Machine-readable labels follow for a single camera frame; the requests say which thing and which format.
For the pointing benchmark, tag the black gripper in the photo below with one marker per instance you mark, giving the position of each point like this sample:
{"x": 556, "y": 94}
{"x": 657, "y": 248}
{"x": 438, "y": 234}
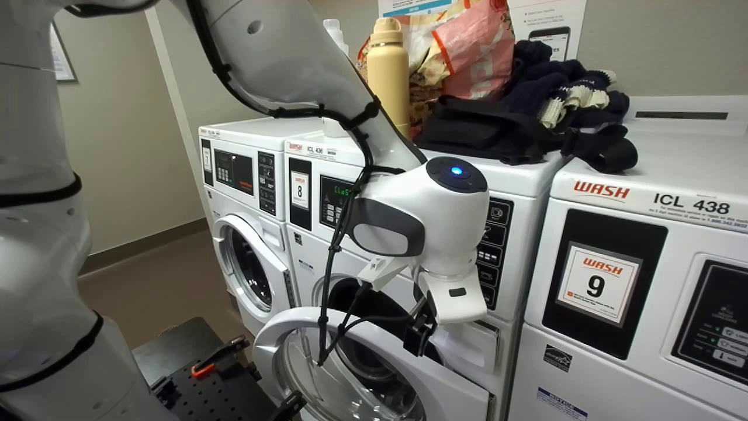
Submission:
{"x": 420, "y": 329}

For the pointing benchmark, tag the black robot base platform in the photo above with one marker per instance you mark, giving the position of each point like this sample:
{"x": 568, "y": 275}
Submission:
{"x": 172, "y": 351}

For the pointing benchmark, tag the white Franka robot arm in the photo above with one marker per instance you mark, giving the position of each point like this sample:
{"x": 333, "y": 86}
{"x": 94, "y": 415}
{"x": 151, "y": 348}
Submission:
{"x": 271, "y": 48}

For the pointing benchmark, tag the white washing machine number 8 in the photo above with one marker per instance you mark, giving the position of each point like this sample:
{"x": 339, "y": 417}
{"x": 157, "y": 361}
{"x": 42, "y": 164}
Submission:
{"x": 514, "y": 234}

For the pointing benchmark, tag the white washing machine number 9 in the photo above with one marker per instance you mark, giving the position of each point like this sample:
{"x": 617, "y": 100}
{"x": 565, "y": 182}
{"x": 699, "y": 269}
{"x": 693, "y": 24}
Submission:
{"x": 646, "y": 329}

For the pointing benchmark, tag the white washing machine unnumbered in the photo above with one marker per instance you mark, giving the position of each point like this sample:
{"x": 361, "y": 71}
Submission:
{"x": 235, "y": 178}

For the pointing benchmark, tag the white round washer door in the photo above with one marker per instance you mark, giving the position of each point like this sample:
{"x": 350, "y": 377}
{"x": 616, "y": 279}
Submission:
{"x": 422, "y": 383}

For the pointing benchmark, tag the white door with steel bowl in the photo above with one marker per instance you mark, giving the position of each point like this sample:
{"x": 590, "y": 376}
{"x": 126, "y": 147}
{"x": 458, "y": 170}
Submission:
{"x": 248, "y": 269}

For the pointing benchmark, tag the orange and black clamp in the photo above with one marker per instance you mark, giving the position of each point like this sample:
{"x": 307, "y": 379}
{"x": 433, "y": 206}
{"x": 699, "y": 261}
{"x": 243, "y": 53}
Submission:
{"x": 217, "y": 360}

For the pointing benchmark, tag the black clothing pile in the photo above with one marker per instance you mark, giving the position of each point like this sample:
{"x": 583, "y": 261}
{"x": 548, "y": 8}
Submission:
{"x": 498, "y": 130}

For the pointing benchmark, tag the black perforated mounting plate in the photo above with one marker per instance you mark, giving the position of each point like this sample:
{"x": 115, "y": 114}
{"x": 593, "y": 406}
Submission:
{"x": 212, "y": 395}

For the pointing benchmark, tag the yellow insulated bottle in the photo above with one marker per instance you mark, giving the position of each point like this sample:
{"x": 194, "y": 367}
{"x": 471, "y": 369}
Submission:
{"x": 388, "y": 78}

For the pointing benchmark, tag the cream rolled sock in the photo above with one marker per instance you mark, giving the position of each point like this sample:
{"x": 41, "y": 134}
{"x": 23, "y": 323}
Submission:
{"x": 553, "y": 114}
{"x": 586, "y": 98}

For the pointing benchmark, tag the orange and white plastic bag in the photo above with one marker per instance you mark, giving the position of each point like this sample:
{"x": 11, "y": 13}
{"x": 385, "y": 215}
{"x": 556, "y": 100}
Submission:
{"x": 475, "y": 55}

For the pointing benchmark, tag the instruction poster with phone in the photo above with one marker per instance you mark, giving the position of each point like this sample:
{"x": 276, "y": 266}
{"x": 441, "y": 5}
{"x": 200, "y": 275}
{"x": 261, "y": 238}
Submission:
{"x": 551, "y": 26}

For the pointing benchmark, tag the framed wall notice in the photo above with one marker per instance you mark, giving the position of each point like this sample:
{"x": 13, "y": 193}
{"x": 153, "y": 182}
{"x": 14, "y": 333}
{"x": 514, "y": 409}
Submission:
{"x": 61, "y": 55}

